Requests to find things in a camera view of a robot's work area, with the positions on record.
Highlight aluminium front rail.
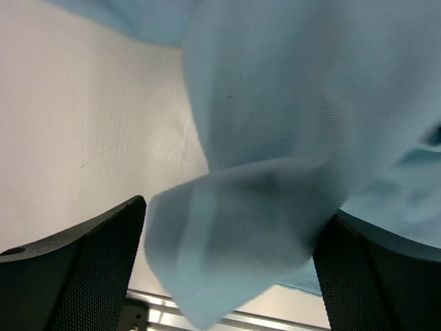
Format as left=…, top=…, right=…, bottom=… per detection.
left=127, top=289, right=325, bottom=330

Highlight light blue trousers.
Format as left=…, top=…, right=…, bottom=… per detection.
left=59, top=1, right=440, bottom=330

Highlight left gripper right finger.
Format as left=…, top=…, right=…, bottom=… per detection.
left=313, top=213, right=440, bottom=331

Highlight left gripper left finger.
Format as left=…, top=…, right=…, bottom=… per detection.
left=1, top=196, right=146, bottom=330

